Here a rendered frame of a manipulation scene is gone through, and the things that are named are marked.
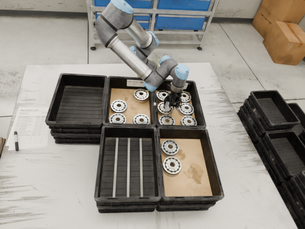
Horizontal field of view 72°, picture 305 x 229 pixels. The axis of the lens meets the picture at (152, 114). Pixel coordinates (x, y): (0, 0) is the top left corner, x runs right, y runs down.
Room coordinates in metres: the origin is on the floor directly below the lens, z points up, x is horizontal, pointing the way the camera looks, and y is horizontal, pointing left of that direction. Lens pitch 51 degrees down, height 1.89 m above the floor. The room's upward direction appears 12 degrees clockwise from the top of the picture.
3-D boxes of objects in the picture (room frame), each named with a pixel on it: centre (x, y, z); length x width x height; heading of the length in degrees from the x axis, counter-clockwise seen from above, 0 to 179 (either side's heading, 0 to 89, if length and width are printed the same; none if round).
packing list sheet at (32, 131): (0.67, 0.75, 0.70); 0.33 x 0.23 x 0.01; 19
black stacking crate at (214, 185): (0.54, -0.22, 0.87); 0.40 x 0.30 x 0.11; 12
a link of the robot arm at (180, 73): (0.91, -0.11, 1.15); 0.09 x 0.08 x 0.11; 44
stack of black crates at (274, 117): (1.43, -1.07, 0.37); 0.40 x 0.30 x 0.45; 19
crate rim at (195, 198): (0.54, -0.22, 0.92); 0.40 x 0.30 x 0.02; 12
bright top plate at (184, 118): (0.83, -0.24, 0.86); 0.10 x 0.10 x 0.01
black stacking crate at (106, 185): (0.47, 0.07, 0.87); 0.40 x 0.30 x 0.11; 12
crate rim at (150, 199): (0.47, 0.07, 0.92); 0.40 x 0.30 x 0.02; 12
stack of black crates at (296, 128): (1.57, -1.45, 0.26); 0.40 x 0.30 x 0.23; 20
